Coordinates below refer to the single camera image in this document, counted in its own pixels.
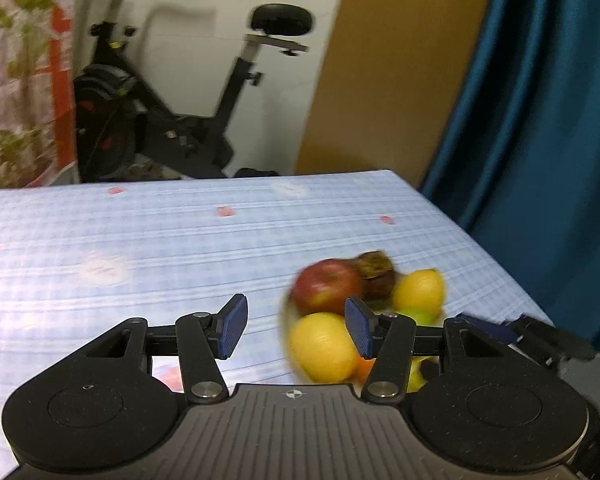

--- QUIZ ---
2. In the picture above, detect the orange tangerine front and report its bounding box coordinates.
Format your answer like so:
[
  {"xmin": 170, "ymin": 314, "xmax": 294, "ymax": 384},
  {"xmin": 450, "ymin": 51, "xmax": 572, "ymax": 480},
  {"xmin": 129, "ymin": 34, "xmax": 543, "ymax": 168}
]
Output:
[{"xmin": 353, "ymin": 358, "xmax": 375, "ymax": 386}]

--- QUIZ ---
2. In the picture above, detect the yellow lemon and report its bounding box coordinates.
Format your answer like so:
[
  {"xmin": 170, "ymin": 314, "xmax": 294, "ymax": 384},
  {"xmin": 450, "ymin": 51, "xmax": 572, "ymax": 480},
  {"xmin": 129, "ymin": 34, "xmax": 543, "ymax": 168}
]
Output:
[
  {"xmin": 288, "ymin": 312, "xmax": 358, "ymax": 384},
  {"xmin": 391, "ymin": 269, "xmax": 446, "ymax": 318}
]

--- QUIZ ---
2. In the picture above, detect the dark purple mangosteen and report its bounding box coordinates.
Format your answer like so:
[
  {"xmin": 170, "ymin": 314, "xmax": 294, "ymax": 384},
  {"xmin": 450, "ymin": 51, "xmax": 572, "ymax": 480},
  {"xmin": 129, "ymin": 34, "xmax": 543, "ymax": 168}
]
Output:
[{"xmin": 352, "ymin": 250, "xmax": 396, "ymax": 301}]

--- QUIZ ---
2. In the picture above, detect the red apple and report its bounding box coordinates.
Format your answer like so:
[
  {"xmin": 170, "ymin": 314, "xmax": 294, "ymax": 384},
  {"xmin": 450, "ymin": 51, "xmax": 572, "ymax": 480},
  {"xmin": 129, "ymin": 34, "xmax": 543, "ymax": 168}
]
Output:
[{"xmin": 289, "ymin": 259, "xmax": 364, "ymax": 315}]

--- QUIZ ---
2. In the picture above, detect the yellow green round fruit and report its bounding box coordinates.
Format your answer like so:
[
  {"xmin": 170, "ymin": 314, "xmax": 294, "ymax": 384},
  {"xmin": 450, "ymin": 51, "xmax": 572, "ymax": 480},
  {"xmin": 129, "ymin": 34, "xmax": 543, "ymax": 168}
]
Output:
[{"xmin": 406, "ymin": 358, "xmax": 440, "ymax": 393}]

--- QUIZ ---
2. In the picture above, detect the beige round plate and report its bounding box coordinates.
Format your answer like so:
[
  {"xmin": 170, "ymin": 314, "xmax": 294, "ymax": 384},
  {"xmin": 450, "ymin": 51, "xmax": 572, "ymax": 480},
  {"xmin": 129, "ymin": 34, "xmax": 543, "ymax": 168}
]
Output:
[{"xmin": 278, "ymin": 292, "xmax": 446, "ymax": 393}]

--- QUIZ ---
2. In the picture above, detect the blue curtain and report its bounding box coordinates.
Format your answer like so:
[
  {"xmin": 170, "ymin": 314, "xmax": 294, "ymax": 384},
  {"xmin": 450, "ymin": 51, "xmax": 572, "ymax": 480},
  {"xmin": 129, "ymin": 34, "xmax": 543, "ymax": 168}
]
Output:
[{"xmin": 422, "ymin": 0, "xmax": 600, "ymax": 350}]

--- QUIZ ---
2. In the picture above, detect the blue plaid tablecloth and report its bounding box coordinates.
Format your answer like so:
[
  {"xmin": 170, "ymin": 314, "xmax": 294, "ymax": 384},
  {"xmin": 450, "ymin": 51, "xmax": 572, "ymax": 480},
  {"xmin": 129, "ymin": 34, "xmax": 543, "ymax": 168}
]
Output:
[{"xmin": 0, "ymin": 170, "xmax": 542, "ymax": 478}]

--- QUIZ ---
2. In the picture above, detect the black exercise bike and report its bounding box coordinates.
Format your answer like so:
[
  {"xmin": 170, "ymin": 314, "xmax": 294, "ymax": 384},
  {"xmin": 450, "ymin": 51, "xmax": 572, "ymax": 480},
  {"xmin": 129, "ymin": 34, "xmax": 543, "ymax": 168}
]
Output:
[{"xmin": 72, "ymin": 0, "xmax": 315, "ymax": 183}]

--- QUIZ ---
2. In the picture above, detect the wooden door panel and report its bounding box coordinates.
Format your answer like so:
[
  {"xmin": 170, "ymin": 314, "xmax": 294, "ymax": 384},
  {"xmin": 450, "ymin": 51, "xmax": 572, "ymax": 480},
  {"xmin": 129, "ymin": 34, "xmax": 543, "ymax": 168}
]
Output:
[{"xmin": 296, "ymin": 0, "xmax": 489, "ymax": 186}]

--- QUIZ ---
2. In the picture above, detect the printed backdrop cloth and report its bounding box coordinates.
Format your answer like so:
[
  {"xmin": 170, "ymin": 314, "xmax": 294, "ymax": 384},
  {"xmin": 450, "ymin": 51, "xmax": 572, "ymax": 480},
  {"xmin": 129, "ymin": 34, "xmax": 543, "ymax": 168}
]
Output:
[{"xmin": 0, "ymin": 0, "xmax": 76, "ymax": 188}]

